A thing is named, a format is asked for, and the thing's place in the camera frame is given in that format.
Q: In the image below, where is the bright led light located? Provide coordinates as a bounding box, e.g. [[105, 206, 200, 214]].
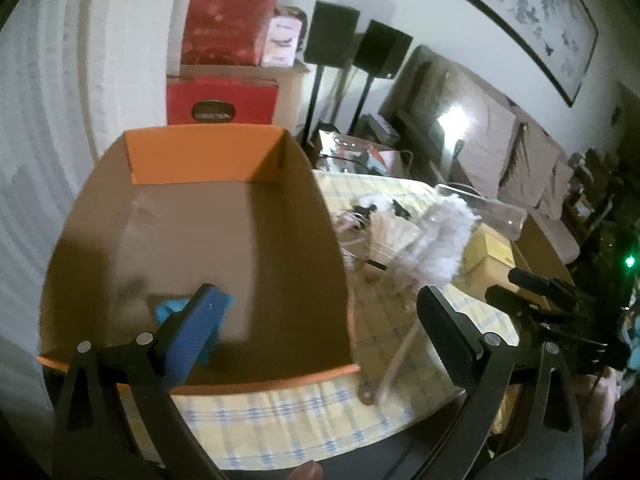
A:
[[440, 102, 468, 136]]

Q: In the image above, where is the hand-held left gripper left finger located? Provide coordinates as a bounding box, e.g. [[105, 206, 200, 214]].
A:
[[50, 282, 236, 480]]

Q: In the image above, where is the large brown cardboard box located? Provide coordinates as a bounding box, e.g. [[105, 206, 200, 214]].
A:
[[510, 215, 576, 306]]

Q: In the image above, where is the black speaker stand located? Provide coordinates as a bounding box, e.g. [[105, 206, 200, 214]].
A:
[[300, 65, 326, 148], [350, 76, 376, 136]]

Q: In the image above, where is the pink printed box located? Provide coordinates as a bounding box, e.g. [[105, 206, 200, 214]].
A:
[[261, 14, 303, 67]]

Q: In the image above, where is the red box with oval label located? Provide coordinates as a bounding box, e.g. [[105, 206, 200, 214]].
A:
[[166, 76, 280, 127]]

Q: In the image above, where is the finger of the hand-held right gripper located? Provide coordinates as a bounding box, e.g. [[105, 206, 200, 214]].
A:
[[485, 285, 551, 323], [507, 267, 578, 301]]

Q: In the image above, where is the brown sofa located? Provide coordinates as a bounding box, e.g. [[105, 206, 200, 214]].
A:
[[380, 45, 586, 261]]

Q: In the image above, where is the black loudspeaker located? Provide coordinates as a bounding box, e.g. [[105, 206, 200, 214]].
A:
[[304, 1, 361, 67], [354, 20, 414, 80]]

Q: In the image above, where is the yellow-labelled sponge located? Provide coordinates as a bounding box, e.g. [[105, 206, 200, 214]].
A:
[[460, 225, 516, 286]]

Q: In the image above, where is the large beige sofa cushion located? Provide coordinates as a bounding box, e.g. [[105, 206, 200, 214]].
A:
[[465, 87, 518, 201]]

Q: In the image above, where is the white curtain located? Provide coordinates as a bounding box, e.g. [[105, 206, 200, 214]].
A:
[[0, 0, 201, 361]]

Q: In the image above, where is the white feather duster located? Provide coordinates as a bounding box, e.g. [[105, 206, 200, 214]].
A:
[[357, 197, 481, 406]]

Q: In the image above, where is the framed wall painting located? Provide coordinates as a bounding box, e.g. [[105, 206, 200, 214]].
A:
[[436, 0, 600, 107]]

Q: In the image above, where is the clear plastic container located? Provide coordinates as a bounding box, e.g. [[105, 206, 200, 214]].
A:
[[435, 183, 528, 241]]

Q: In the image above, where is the white cable bundle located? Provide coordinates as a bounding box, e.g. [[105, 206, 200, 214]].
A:
[[332, 210, 373, 261]]

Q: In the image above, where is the red patterned gift box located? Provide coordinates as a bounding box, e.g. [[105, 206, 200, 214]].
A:
[[181, 0, 277, 67]]

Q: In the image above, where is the orange cardboard box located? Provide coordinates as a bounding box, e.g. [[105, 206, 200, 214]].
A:
[[37, 127, 361, 396]]

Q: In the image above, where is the blue cloth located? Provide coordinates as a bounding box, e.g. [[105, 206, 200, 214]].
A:
[[152, 290, 236, 366]]

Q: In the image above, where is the white feather shuttlecock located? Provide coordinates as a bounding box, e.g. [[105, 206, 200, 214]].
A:
[[367, 212, 421, 266]]

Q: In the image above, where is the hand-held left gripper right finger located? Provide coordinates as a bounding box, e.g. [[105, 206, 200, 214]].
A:
[[416, 285, 586, 480]]

